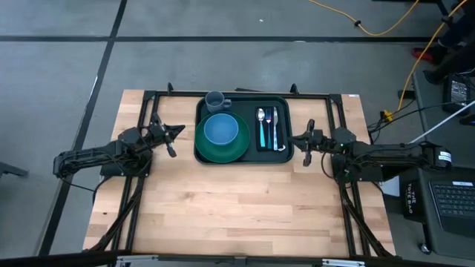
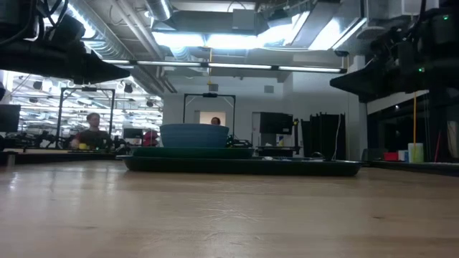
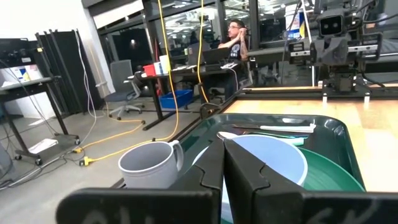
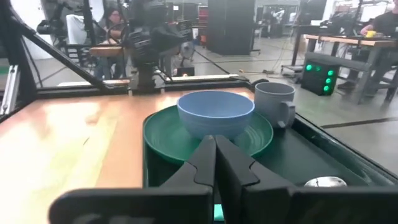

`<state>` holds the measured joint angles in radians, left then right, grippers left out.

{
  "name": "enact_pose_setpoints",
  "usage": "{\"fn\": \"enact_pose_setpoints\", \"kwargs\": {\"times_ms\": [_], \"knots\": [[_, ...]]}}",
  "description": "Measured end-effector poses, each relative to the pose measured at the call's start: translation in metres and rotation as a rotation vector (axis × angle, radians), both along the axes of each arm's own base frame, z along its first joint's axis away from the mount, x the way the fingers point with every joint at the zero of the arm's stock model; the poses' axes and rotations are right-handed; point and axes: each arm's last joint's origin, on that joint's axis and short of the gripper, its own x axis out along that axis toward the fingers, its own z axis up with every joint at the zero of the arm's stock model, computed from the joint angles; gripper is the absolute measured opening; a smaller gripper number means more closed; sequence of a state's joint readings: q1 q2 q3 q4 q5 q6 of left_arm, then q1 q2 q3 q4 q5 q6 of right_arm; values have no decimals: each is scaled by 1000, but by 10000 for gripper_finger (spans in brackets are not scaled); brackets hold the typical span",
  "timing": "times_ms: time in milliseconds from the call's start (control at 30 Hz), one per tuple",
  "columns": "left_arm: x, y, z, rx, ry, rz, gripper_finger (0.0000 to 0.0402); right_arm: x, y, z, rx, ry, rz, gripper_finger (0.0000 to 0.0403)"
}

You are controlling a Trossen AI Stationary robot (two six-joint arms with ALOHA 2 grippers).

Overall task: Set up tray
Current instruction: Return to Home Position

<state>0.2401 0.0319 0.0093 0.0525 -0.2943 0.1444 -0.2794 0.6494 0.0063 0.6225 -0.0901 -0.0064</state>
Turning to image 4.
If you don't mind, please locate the black box with red lights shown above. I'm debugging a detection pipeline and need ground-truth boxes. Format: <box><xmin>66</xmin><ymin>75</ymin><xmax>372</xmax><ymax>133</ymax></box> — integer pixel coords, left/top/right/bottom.
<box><xmin>175</xmin><ymin>65</ymin><xmax>197</xmax><ymax>78</ymax></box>

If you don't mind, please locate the grey mug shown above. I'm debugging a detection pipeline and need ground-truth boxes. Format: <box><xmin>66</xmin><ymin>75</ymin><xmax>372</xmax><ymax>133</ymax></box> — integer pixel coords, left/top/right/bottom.
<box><xmin>254</xmin><ymin>82</ymin><xmax>296</xmax><ymax>129</ymax></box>

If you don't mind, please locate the blue bowl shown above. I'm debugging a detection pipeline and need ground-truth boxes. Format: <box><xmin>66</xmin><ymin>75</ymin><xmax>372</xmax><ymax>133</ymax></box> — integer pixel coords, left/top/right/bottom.
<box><xmin>176</xmin><ymin>90</ymin><xmax>256</xmax><ymax>141</ymax></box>

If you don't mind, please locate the silver spoon with teal handle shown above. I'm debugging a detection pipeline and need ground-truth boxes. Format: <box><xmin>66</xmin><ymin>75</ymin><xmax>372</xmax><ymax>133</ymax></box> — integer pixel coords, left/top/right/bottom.
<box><xmin>213</xmin><ymin>176</ymin><xmax>348</xmax><ymax>222</ymax></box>

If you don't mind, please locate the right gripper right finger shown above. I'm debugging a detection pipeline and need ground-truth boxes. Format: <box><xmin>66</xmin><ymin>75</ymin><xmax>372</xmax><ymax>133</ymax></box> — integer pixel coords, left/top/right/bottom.
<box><xmin>215</xmin><ymin>134</ymin><xmax>398</xmax><ymax>224</ymax></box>

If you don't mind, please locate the wooden workbench with black legs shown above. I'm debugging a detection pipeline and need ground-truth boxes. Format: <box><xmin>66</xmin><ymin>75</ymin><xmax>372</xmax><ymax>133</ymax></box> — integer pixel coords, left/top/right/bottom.
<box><xmin>291</xmin><ymin>30</ymin><xmax>398</xmax><ymax>106</ymax></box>

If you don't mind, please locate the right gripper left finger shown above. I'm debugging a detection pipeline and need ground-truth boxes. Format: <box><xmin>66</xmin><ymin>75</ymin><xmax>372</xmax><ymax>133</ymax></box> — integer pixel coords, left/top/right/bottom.
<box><xmin>49</xmin><ymin>134</ymin><xmax>217</xmax><ymax>224</ymax></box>

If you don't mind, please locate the black aluminium table frame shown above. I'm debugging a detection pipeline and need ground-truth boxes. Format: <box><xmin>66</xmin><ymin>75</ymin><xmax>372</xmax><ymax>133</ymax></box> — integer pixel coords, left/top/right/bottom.
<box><xmin>0</xmin><ymin>0</ymin><xmax>271</xmax><ymax>123</ymax></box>

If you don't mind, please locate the black cabinet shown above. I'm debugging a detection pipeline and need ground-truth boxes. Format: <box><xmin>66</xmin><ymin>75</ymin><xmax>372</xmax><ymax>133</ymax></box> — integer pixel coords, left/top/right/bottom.
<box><xmin>206</xmin><ymin>0</ymin><xmax>258</xmax><ymax>56</ymax></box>

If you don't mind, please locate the silver aluminium bracket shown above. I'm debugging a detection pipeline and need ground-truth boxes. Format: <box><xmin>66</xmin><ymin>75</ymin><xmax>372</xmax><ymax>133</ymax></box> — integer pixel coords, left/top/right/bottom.
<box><xmin>0</xmin><ymin>64</ymin><xmax>21</xmax><ymax>116</ymax></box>

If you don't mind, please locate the green plate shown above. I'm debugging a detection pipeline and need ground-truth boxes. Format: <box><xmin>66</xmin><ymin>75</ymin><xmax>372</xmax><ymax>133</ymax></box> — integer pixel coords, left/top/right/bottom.
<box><xmin>143</xmin><ymin>104</ymin><xmax>274</xmax><ymax>166</ymax></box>

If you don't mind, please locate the person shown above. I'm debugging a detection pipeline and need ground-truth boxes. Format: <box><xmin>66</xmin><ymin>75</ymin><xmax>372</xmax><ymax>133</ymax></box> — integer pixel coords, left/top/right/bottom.
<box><xmin>92</xmin><ymin>5</ymin><xmax>133</xmax><ymax>81</ymax></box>
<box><xmin>359</xmin><ymin>0</ymin><xmax>398</xmax><ymax>40</ymax></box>

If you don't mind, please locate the dark green plastic tray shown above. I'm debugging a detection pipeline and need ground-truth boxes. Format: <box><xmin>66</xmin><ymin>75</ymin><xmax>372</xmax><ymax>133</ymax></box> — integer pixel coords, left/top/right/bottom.
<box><xmin>142</xmin><ymin>90</ymin><xmax>398</xmax><ymax>189</ymax></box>

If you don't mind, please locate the black box with green lights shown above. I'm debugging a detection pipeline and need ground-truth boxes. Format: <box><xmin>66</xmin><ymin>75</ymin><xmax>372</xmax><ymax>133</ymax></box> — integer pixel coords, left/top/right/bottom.
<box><xmin>300</xmin><ymin>58</ymin><xmax>340</xmax><ymax>97</ymax></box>

